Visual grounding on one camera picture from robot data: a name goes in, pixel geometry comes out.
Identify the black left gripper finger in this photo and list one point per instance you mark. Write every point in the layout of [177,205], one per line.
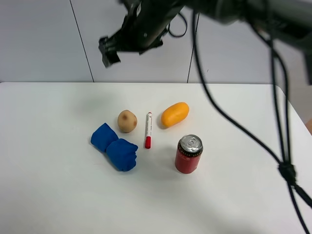
[110,58]

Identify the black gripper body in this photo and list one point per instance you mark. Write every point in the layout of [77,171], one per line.
[143,24]

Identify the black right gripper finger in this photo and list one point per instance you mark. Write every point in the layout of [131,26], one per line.
[102,44]

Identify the brown potato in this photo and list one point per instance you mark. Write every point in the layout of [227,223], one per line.
[126,121]

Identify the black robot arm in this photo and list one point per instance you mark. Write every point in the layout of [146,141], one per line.
[291,20]

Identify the orange yellow mango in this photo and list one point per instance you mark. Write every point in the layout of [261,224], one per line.
[174,114]

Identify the red capped white marker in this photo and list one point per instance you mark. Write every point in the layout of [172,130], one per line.
[148,133]

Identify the blue crumpled cloth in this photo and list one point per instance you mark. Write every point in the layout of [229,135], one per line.
[120,152]

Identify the red soda can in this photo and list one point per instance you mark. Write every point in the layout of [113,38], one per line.
[189,150]

